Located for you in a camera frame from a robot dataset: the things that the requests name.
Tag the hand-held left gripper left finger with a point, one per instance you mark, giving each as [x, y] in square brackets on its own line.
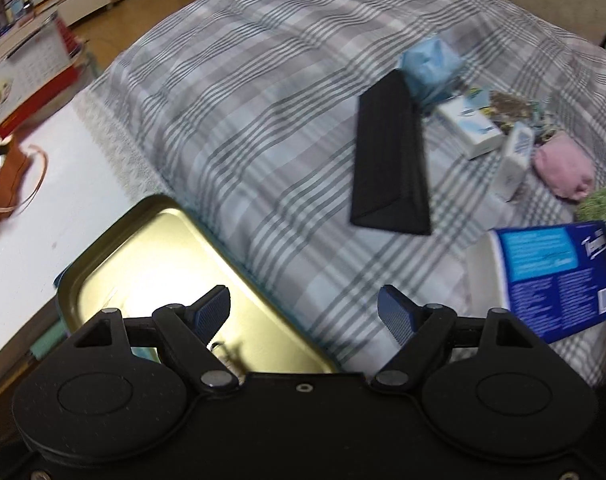
[210, 310]

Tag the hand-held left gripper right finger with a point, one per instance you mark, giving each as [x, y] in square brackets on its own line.
[395, 320]

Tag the gold metal tray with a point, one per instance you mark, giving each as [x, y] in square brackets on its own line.
[158, 260]

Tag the pink soft pouch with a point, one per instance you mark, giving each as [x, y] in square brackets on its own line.
[563, 167]

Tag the green fluffy ball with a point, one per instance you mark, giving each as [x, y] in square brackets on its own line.
[603, 205]

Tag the black triangular glasses case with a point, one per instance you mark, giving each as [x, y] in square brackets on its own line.
[388, 170]

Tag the teal cloth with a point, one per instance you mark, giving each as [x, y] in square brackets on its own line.
[50, 342]

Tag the small white tissue pack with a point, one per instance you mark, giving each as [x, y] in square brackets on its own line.
[513, 160]

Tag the white tissue pack blue print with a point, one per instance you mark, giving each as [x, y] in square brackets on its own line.
[470, 127]

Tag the grey plaid blanket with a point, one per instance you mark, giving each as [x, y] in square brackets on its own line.
[283, 110]

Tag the brown leather bag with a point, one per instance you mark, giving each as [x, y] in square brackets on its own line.
[8, 180]

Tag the light blue cloth pouch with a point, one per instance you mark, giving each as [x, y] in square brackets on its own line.
[433, 67]

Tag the red and white box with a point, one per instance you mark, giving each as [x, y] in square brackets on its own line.
[23, 75]

